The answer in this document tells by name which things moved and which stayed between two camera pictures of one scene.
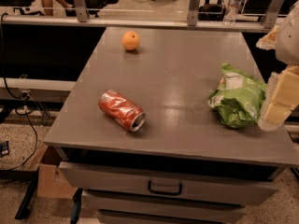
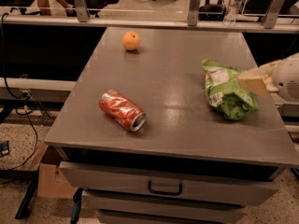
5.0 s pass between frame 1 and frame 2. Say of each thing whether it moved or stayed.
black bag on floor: stayed
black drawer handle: stayed
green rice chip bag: moved
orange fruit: stayed
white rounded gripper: moved
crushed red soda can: stayed
